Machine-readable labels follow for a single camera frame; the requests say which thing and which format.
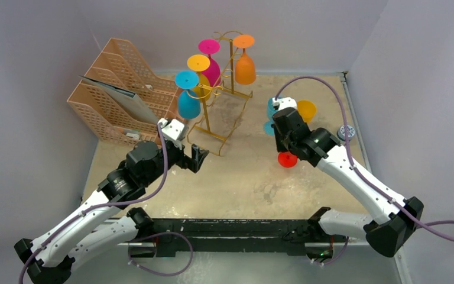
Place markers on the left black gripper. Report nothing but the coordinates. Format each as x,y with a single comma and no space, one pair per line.
185,162

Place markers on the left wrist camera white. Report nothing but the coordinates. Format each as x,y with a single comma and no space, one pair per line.
174,131

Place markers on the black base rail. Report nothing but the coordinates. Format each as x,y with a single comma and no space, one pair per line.
294,237

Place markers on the orange wine glass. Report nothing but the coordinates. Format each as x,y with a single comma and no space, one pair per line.
245,73

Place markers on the red wine glass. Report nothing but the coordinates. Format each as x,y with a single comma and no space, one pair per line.
287,160

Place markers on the blue wine glass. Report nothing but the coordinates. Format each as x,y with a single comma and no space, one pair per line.
188,105
270,111

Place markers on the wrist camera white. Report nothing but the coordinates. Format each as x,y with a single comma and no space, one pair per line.
174,131
281,103

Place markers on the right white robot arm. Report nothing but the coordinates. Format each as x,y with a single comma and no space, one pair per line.
387,225

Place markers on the grey folder in organizer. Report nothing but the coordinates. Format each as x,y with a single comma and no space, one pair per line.
128,100

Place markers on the gold wire glass rack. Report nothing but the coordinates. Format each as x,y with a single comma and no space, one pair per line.
222,114

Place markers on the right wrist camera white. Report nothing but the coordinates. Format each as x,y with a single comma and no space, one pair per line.
281,103

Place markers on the yellow wine glass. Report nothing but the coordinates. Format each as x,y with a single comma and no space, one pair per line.
199,63
307,110

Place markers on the magenta wine glass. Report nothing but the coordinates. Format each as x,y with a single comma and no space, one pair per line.
212,73

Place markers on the pink plastic file organizer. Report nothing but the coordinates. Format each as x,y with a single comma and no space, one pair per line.
121,65

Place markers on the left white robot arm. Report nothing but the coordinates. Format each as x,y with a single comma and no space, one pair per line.
55,255

